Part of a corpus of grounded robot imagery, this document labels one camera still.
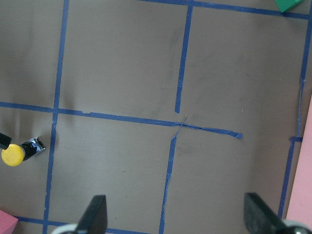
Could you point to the pink cube near centre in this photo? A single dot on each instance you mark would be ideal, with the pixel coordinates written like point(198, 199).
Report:
point(7, 223)

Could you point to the green cube near bin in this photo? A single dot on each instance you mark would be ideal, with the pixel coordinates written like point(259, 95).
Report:
point(285, 5)

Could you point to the pink plastic bin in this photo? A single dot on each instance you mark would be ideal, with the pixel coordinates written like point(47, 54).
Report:
point(300, 203)

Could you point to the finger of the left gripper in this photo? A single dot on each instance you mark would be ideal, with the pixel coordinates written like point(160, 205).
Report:
point(5, 141)

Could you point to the yellow push button switch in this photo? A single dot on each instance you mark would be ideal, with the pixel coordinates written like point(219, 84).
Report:
point(15, 154)

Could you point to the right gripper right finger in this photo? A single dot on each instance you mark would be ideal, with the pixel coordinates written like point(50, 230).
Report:
point(259, 218)

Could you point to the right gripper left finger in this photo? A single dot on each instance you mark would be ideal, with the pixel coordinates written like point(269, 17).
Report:
point(94, 220)

